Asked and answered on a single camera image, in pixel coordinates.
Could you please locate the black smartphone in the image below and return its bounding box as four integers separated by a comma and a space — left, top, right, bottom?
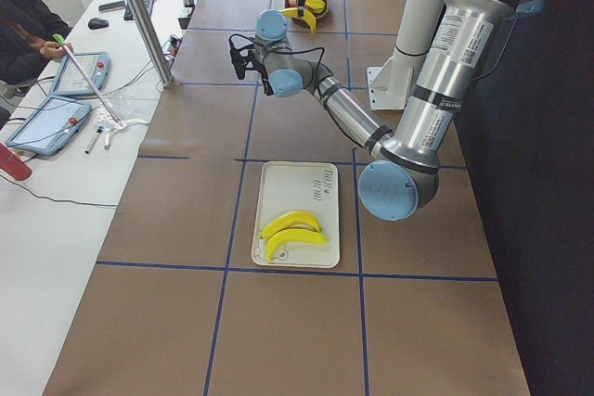
98, 1, 126, 13

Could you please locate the blue teach pendant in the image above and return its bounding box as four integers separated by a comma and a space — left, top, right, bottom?
48, 51, 113, 99
6, 95, 92, 156

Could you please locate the yellow banana carried to tray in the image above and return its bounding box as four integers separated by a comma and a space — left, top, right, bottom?
262, 228, 328, 262

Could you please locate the white pedestal column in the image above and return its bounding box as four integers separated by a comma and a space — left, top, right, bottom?
394, 0, 444, 57

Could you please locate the black marker pen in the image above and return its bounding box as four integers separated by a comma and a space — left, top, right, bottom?
84, 127, 104, 155

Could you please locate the aluminium frame post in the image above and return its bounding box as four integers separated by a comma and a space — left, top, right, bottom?
126, 0, 173, 88

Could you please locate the person in dark clothes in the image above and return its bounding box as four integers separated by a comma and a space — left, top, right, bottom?
1, 0, 71, 84

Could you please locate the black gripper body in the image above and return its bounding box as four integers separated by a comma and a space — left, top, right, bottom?
250, 55, 269, 85

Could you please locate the black computer mouse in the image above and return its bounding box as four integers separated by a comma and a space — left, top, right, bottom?
87, 18, 110, 30

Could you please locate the brown wicker basket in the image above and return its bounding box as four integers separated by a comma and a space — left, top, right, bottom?
285, 0, 328, 16

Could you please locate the yellow banana basket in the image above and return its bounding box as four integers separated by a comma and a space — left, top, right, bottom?
260, 211, 322, 239
279, 7, 317, 33

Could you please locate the white pink long stick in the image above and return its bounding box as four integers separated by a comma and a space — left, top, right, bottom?
53, 33, 124, 127

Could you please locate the white bear print tray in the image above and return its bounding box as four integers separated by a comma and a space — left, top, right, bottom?
252, 161, 340, 268

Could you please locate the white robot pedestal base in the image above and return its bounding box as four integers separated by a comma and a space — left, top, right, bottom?
367, 64, 414, 110

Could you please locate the blue teach pendant near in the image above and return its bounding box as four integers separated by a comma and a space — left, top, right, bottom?
6, 95, 92, 156

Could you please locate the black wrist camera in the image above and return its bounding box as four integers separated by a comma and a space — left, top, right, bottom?
229, 43, 251, 81

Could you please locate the blue teach pendant far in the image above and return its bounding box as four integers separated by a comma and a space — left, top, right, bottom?
48, 51, 113, 99

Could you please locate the small yellow banana underneath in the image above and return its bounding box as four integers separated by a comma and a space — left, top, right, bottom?
305, 0, 326, 14

